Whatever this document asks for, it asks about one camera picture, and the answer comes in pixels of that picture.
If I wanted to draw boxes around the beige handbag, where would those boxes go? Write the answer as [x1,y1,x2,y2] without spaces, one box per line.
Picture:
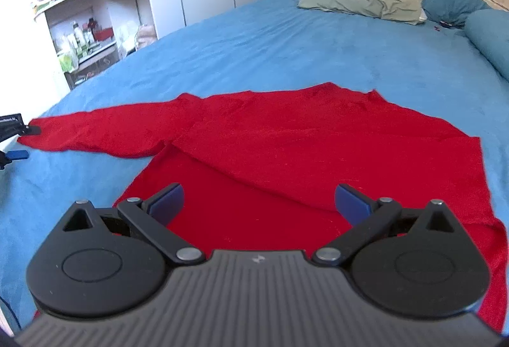
[136,25,158,50]

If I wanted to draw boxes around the green pillow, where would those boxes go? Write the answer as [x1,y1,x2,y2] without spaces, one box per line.
[298,0,427,25]

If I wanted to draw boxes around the red knit sweater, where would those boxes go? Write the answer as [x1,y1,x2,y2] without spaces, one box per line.
[22,83,507,330]

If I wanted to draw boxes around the rolled blue duvet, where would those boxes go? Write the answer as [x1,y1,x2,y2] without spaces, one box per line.
[464,9,509,80]

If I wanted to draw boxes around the white shelf desk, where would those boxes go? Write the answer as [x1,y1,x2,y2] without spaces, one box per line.
[34,0,185,92]

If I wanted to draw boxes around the red box on shelf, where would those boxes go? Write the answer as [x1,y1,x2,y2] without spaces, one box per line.
[93,27,114,42]

